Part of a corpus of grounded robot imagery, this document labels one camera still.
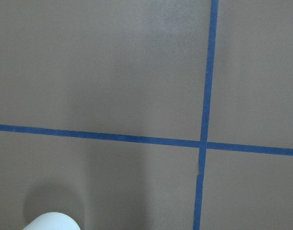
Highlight white smiley face mug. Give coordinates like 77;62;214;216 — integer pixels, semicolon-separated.
23;212;81;230

